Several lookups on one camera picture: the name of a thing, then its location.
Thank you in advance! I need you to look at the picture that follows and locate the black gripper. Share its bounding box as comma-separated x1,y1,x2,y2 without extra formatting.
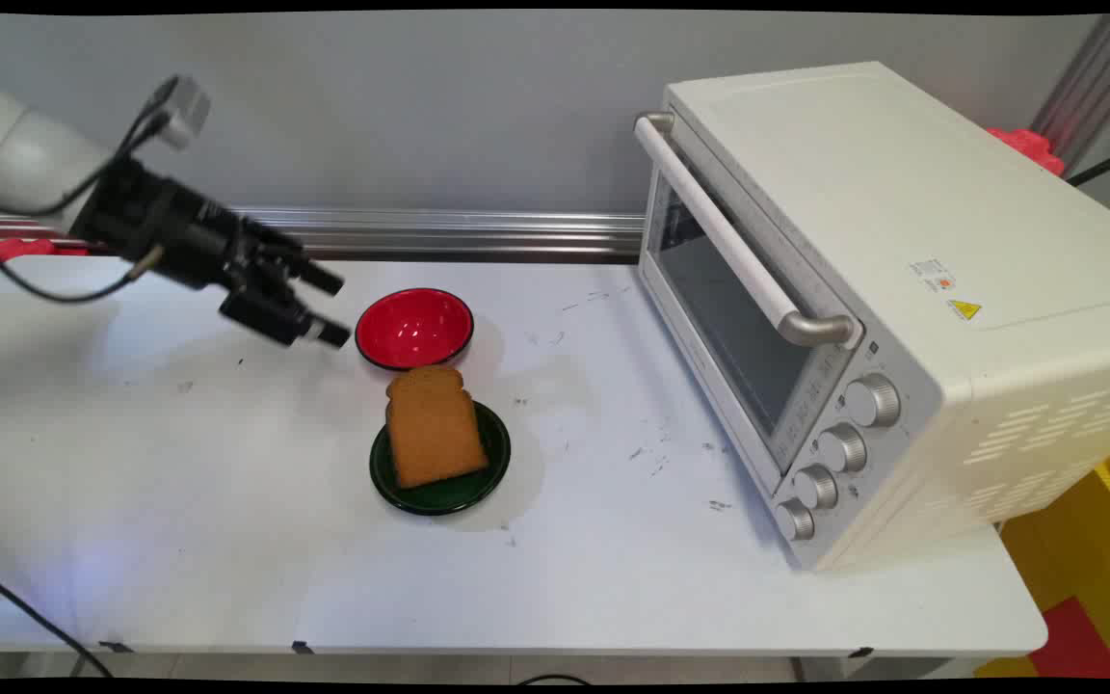
69,157,354,350

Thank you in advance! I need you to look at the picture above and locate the red bowl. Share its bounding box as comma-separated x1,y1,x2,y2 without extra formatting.
355,287,475,373

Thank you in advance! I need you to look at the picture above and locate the brown bread slice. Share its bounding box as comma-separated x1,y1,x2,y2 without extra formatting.
384,364,490,490

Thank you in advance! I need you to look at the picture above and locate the dark green plate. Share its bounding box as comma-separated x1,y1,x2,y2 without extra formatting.
369,398,513,518

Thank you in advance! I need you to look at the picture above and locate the glass oven door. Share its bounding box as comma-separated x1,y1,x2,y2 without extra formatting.
638,125,866,499

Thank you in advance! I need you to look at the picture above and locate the silver oven knob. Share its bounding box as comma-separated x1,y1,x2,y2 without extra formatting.
816,423,868,475
844,373,902,429
793,465,841,512
774,497,817,543

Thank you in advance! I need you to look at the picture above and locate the white toaster oven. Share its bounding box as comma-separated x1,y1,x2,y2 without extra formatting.
634,61,1110,574

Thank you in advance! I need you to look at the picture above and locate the white label sticker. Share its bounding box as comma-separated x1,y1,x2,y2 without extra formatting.
909,257,957,294

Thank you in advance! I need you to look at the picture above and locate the yellow floor mat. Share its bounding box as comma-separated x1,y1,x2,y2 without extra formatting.
973,432,1110,680

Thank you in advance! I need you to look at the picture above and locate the red floor mat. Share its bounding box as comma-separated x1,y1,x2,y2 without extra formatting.
1026,595,1110,680

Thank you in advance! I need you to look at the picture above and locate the aluminium wall rail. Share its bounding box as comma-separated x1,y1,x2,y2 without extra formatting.
0,205,648,265

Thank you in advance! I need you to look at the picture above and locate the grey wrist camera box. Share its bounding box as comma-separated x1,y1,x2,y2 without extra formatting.
152,75,213,152

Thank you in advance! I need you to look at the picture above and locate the black camera cable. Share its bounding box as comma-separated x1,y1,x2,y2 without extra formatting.
0,82,180,219

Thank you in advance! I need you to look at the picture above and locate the black cable with metal plug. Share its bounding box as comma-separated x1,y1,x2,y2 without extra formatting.
0,224,169,306

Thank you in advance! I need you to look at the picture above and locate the long black cable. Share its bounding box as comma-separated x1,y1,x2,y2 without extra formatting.
0,561,117,680

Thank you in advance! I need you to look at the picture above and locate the white oven door handle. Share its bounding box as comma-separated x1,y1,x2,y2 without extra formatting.
634,112,860,349

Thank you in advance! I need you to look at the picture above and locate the thin black cable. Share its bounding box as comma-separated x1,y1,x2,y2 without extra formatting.
1065,142,1110,188

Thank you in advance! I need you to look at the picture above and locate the aluminium frame post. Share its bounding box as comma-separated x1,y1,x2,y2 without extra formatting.
1031,13,1110,176

